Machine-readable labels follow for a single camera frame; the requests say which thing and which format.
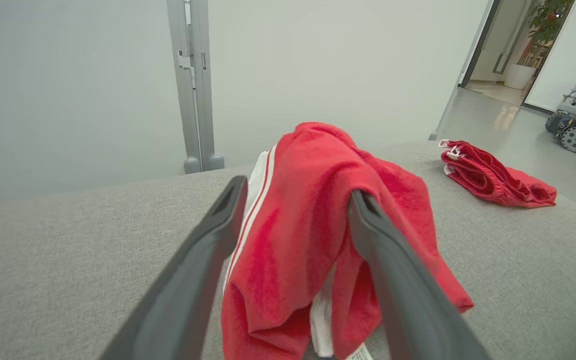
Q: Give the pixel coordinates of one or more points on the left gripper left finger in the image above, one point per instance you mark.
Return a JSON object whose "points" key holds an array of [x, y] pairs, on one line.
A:
{"points": [[193, 260]]}

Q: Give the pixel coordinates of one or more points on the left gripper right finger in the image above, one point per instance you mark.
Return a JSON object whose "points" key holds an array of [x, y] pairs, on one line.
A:
{"points": [[403, 290]]}

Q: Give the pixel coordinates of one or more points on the red shorts with white trim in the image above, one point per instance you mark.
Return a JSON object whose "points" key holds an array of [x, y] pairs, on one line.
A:
{"points": [[498, 180]]}

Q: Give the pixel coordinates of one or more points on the potted plant in white pot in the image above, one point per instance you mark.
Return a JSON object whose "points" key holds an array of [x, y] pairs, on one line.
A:
{"points": [[520, 75]]}

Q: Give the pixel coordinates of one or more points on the grey partition post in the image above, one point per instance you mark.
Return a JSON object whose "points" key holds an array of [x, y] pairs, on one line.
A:
{"points": [[205, 100], [180, 110]]}

